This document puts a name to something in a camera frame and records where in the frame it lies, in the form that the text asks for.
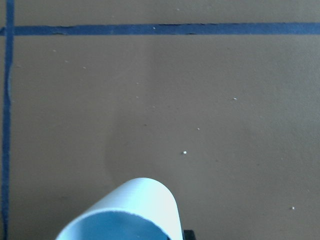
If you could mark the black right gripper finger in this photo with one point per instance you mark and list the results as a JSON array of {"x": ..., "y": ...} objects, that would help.
[{"x": 188, "y": 234}]

